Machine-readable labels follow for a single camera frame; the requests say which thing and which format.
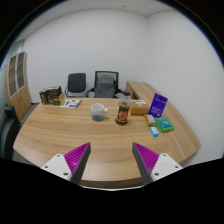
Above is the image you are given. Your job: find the small tan box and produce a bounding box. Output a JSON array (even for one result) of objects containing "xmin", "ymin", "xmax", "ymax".
[{"xmin": 143, "ymin": 113, "xmax": 157, "ymax": 127}]

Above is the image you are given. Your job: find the small light blue box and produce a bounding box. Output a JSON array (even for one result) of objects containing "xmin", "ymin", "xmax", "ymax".
[{"xmin": 148, "ymin": 125, "xmax": 160, "ymax": 138}]

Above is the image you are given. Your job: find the black padded office chair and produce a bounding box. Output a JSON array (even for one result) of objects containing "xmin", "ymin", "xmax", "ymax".
[{"xmin": 64, "ymin": 72, "xmax": 88, "ymax": 98}]

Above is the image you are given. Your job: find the green flat box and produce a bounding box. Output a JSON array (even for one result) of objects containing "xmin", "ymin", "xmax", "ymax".
[{"xmin": 154, "ymin": 116, "xmax": 175, "ymax": 134}]

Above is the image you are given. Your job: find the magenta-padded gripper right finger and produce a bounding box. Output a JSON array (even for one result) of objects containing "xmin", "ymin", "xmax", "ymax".
[{"xmin": 132, "ymin": 142, "xmax": 183, "ymax": 186}]

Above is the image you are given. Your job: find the white sheet with circle print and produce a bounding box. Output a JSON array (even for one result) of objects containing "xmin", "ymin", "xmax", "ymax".
[{"xmin": 131, "ymin": 99, "xmax": 147, "ymax": 106}]

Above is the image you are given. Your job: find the purple hanging package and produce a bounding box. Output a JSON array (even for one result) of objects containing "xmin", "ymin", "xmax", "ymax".
[{"xmin": 147, "ymin": 93, "xmax": 169, "ymax": 119}]

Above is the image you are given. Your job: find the black sofa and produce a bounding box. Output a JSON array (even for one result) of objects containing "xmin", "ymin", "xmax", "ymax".
[{"xmin": 0, "ymin": 104, "xmax": 21, "ymax": 161}]

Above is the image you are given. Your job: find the grey and white mug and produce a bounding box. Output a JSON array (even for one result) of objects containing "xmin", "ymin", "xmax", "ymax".
[{"xmin": 90, "ymin": 103, "xmax": 110, "ymax": 122}]

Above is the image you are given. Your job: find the black mesh office chair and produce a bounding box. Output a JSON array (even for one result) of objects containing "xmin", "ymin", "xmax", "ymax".
[{"xmin": 87, "ymin": 70, "xmax": 125, "ymax": 99}]

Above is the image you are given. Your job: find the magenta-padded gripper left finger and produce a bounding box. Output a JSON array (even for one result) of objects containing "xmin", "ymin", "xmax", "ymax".
[{"xmin": 40, "ymin": 142, "xmax": 92, "ymax": 186}]

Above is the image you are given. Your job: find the wooden shelf cabinet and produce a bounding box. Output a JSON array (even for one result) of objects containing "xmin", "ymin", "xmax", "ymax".
[{"xmin": 4, "ymin": 50, "xmax": 33, "ymax": 119}]

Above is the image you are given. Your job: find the white green purple leaflet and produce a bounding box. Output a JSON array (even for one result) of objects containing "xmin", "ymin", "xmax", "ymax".
[{"xmin": 59, "ymin": 98, "xmax": 82, "ymax": 109}]

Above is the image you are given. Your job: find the stack of dark boxes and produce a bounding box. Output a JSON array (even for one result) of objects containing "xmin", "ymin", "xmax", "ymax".
[{"xmin": 38, "ymin": 85, "xmax": 66, "ymax": 107}]

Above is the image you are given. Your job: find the orange cardboard box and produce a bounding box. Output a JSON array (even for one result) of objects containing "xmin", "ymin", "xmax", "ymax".
[{"xmin": 129, "ymin": 102, "xmax": 150, "ymax": 117}]

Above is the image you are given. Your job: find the clear black-capped drink bottle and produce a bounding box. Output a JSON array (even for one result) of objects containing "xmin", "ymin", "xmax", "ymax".
[{"xmin": 115, "ymin": 91, "xmax": 132, "ymax": 126}]

